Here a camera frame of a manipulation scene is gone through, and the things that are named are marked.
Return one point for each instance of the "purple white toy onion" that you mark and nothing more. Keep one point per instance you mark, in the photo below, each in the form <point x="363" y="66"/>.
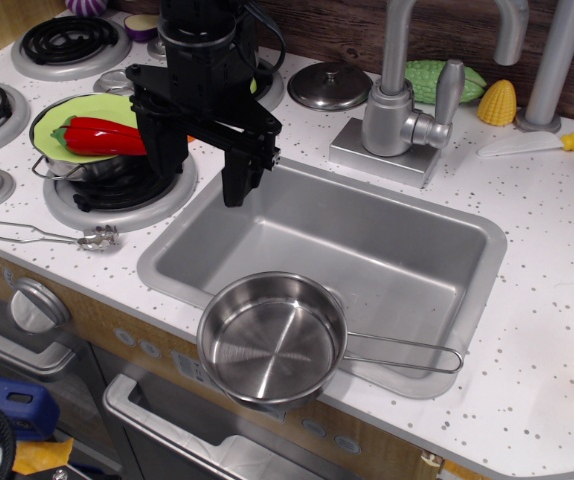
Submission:
<point x="87" y="8"/>

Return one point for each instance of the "front right black burner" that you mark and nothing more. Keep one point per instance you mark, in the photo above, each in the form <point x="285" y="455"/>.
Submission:
<point x="135" y="199"/>

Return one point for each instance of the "grey stove knob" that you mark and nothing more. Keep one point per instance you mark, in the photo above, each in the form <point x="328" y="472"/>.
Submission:
<point x="35" y="309"/>

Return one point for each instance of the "green plate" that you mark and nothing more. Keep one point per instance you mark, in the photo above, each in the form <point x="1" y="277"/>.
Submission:
<point x="104" y="106"/>

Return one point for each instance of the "white toy knife yellow handle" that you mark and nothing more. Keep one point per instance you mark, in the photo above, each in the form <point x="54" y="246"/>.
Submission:
<point x="528" y="142"/>

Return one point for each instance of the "purple toy eggplant half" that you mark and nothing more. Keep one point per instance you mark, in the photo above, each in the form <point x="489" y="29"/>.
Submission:
<point x="141" y="27"/>

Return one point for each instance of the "blue clamp tool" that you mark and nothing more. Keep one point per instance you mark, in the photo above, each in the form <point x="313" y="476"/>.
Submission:
<point x="30" y="408"/>

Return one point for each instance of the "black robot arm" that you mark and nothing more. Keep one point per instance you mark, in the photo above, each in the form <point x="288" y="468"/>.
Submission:
<point x="213" y="20"/>

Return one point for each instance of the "yellow toy corn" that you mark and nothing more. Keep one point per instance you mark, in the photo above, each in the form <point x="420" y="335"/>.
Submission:
<point x="498" y="106"/>

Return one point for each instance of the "back left black burner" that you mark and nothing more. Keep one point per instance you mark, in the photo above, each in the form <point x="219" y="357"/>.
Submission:
<point x="70" y="48"/>

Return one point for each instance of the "green toy bitter gourd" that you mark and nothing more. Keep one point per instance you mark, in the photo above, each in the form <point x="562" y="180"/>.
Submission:
<point x="424" y="75"/>

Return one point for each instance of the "grey toy sink basin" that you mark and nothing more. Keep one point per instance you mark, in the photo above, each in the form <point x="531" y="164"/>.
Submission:
<point x="413" y="277"/>

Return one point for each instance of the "red toy chili pepper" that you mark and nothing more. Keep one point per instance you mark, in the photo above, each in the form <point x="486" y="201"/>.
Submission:
<point x="90" y="136"/>

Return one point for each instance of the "metal wire whisk utensil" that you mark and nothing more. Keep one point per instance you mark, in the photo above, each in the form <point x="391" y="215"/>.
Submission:
<point x="93" y="239"/>

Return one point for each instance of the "steel pan with wire handle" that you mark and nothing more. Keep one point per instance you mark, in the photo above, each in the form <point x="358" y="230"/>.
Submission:
<point x="273" y="341"/>

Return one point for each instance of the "steel pot lid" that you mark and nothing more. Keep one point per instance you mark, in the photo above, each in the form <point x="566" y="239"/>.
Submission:
<point x="329" y="86"/>

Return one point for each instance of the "steel pot on burner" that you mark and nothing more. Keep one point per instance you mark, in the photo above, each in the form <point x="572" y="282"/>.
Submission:
<point x="95" y="170"/>

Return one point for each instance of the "grey vertical post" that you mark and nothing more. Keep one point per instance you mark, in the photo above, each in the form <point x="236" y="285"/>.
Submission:
<point x="540" y="114"/>

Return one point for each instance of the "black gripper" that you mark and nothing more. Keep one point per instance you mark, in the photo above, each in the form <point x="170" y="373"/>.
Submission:
<point x="203" y="91"/>

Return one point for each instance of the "grey oven door handle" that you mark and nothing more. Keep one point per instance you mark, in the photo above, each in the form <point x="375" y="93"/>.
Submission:
<point x="235" y="458"/>

